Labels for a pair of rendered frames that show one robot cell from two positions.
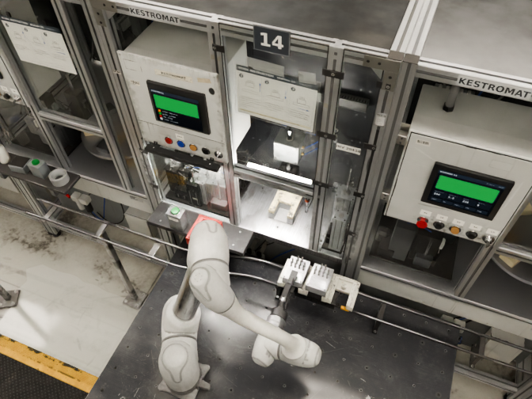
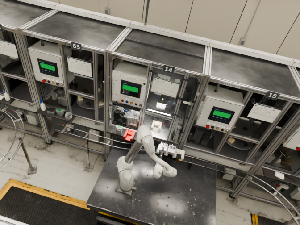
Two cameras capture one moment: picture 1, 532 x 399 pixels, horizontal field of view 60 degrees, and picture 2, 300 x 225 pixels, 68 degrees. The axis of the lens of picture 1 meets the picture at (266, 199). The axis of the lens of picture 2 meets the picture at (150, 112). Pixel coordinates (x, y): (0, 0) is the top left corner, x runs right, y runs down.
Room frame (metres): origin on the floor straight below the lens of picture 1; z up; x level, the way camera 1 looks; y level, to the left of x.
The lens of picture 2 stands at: (-0.68, 0.67, 3.23)
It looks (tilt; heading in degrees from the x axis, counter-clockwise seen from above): 42 degrees down; 343
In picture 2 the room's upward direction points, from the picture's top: 11 degrees clockwise
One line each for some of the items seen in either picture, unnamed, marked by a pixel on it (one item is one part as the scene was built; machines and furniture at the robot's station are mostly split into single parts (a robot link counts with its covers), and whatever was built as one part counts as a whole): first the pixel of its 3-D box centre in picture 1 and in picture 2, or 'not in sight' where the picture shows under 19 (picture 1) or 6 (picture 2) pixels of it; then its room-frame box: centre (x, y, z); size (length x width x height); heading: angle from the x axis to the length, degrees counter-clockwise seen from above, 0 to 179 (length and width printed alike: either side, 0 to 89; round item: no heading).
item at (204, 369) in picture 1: (187, 378); (127, 186); (0.69, 0.37, 0.71); 0.22 x 0.18 x 0.06; 67
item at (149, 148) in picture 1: (181, 155); (126, 106); (1.44, 0.37, 1.37); 0.36 x 0.04 x 0.04; 67
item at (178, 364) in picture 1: (178, 362); (126, 179); (0.71, 0.39, 0.85); 0.18 x 0.16 x 0.22; 5
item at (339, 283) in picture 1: (318, 286); (170, 152); (1.06, -0.24, 0.84); 0.36 x 0.14 x 0.10; 67
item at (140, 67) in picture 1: (188, 94); (131, 85); (1.56, 0.31, 1.60); 0.42 x 0.29 x 0.46; 67
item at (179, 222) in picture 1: (178, 217); (119, 129); (1.40, 0.44, 0.97); 0.08 x 0.08 x 0.12; 67
